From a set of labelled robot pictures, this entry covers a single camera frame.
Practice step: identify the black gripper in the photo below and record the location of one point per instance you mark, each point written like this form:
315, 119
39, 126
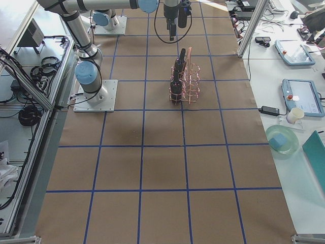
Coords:
168, 10

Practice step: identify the black wine bottle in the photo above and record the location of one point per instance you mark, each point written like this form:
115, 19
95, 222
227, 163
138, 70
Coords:
182, 15
176, 87

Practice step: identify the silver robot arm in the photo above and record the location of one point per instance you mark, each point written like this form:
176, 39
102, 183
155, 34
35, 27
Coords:
88, 72
106, 18

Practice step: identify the black wine bottle in basket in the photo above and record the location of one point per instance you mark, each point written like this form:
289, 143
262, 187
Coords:
176, 87

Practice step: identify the black power adapter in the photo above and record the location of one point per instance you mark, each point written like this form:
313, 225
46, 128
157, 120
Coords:
269, 111

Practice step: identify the blue teach pendant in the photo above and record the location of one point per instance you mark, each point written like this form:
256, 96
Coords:
294, 53
302, 94

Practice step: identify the grey electronics box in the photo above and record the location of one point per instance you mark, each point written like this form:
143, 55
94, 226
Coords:
33, 37

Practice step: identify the white paper cup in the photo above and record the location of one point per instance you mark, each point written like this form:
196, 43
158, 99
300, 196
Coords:
294, 115

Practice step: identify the blue foam block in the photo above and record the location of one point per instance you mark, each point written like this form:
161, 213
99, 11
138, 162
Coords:
279, 142

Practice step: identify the green glass bowl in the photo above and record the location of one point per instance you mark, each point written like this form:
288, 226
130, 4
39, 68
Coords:
293, 142

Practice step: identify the teal book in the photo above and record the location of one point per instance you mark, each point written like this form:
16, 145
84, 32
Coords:
314, 151

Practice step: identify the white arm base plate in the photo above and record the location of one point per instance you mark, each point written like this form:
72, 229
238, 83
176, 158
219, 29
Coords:
120, 30
103, 101

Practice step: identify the copper wire wine basket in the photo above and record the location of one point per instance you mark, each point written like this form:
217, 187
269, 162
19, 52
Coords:
190, 79

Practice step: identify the aluminium frame post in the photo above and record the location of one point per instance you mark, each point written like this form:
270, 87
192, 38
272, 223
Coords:
257, 15

